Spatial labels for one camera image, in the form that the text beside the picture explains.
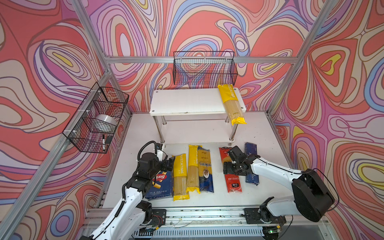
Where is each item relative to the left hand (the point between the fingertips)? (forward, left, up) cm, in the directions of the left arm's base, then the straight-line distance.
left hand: (168, 154), depth 82 cm
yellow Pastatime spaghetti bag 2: (-13, -14, -11) cm, 22 cm away
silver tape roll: (+9, +30, +19) cm, 36 cm away
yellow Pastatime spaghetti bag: (-17, -7, -11) cm, 21 cm away
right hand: (-6, -37, -12) cm, 39 cm away
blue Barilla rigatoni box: (-15, +2, -6) cm, 17 cm away
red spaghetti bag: (-12, -36, -10) cm, 39 cm away
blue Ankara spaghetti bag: (-11, -21, -11) cm, 26 cm away
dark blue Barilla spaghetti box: (+9, -52, -10) cm, 54 cm away
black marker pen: (0, +30, +13) cm, 33 cm away
